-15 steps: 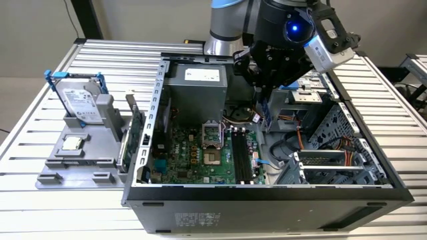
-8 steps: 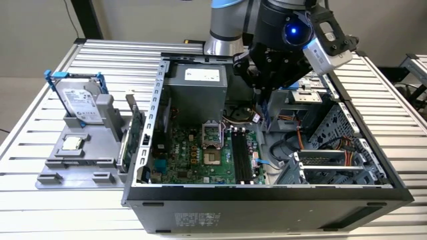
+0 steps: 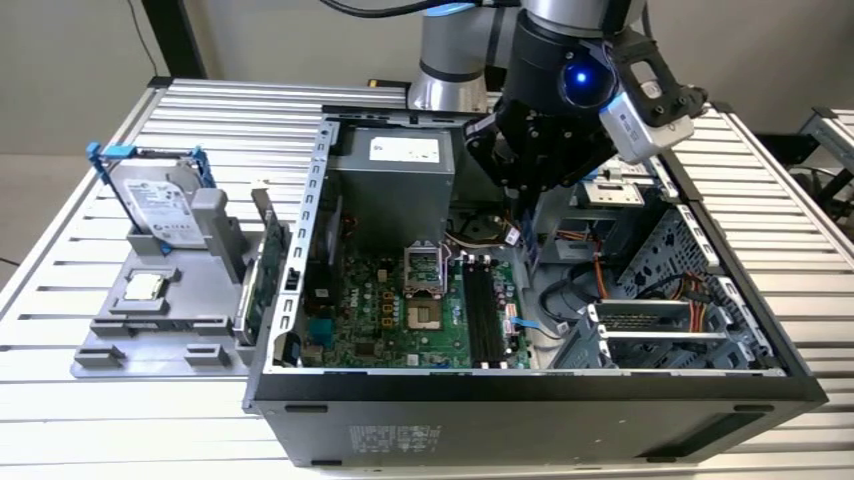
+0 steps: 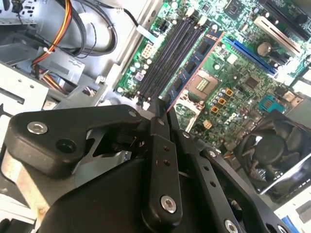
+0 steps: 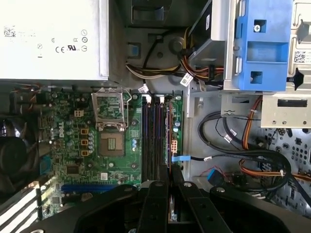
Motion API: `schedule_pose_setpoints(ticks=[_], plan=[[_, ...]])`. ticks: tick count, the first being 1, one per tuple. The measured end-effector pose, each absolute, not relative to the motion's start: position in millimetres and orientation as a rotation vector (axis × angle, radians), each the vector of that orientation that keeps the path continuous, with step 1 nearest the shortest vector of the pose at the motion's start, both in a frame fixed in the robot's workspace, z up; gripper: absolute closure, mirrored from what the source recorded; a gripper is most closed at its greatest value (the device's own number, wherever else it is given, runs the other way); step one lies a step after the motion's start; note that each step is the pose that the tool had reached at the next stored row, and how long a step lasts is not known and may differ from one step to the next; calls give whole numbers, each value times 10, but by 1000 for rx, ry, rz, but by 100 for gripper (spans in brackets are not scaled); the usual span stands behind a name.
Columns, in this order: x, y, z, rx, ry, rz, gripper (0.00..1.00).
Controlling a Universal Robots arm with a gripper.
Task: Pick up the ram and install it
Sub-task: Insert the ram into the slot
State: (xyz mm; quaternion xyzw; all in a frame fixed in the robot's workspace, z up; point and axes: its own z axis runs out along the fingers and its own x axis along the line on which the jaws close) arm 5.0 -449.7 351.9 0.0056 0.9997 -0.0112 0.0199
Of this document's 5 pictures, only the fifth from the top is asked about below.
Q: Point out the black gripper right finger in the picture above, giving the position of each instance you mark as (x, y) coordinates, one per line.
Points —
(194, 208)

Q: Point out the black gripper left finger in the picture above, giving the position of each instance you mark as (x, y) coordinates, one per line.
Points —
(155, 208)

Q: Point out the RAM stick with black chips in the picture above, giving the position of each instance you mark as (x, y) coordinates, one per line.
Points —
(168, 136)

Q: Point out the green motherboard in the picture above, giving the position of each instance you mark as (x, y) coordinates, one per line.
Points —
(116, 167)

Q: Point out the black open PC case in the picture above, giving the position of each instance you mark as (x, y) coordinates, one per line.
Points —
(194, 136)

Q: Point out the blue expansion slot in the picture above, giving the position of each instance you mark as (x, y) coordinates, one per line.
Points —
(85, 187)

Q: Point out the CPU socket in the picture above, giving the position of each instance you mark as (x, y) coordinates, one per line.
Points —
(111, 143)

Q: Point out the yellow square choke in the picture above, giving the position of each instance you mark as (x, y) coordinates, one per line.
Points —
(84, 131)
(84, 153)
(84, 143)

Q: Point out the black chipset chip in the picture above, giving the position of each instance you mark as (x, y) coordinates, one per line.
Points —
(73, 169)

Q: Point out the metal socket cover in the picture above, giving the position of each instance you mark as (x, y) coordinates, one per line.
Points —
(94, 109)

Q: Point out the teal port connector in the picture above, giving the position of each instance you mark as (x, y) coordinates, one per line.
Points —
(45, 165)

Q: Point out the white four-pin power connector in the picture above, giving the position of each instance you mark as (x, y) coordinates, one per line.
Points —
(78, 113)

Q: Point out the black case fan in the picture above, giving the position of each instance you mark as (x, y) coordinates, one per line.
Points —
(14, 153)

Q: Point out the silver drive bay cage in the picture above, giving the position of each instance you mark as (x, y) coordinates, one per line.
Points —
(228, 60)

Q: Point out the blue plastic drive latch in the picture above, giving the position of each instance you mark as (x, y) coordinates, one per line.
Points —
(267, 55)

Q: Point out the grey power supply unit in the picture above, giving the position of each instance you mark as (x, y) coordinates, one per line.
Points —
(48, 60)

